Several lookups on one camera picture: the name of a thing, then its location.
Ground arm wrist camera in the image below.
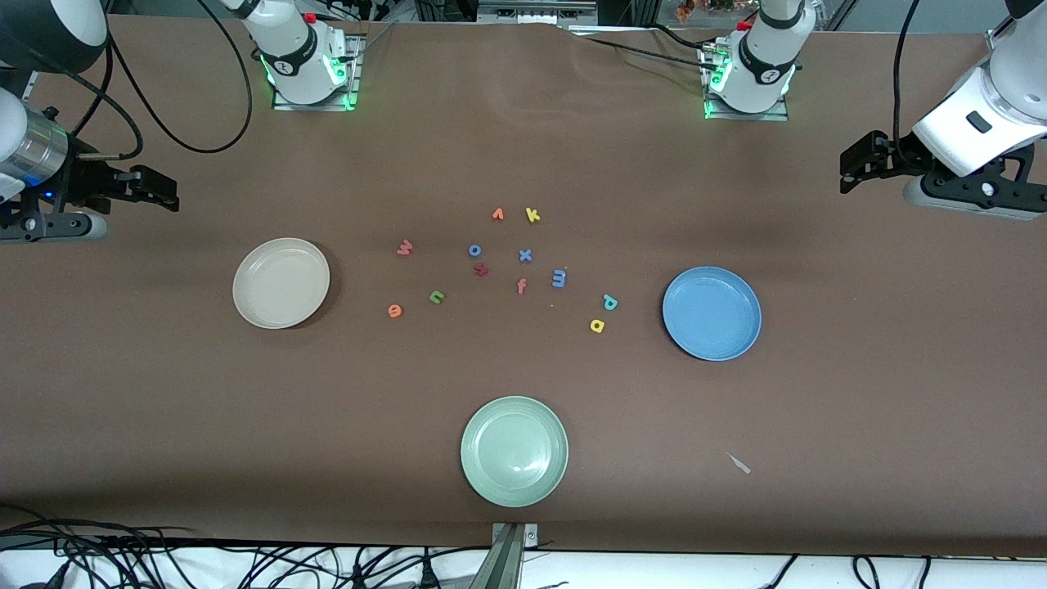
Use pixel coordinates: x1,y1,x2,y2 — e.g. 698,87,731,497
902,151,1047,222
0,200,109,244

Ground blue plate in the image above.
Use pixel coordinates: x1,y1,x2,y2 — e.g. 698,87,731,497
662,266,763,362

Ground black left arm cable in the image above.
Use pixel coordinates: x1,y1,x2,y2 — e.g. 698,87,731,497
892,0,937,169

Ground beige plate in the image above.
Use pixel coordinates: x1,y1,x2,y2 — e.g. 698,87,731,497
232,237,331,330

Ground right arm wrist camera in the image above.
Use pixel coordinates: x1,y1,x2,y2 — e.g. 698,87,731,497
0,200,109,244

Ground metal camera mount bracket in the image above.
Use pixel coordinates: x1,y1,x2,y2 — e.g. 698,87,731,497
470,524,541,589

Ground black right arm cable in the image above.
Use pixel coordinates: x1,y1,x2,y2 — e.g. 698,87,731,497
70,0,254,160

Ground green plate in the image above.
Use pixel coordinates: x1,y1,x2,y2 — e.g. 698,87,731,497
460,396,569,508

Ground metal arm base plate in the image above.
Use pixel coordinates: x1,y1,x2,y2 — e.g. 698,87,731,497
272,33,365,112
702,45,790,122

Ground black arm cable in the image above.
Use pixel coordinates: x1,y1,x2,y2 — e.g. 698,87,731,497
70,0,254,160
892,0,937,169

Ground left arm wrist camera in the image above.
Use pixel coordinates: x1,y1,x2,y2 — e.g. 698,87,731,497
902,151,1047,222

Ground aluminium frame bar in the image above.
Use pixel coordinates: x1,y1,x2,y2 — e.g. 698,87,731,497
477,0,600,24

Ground brown table cover sheet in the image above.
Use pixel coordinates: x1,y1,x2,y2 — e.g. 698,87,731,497
0,15,1047,557

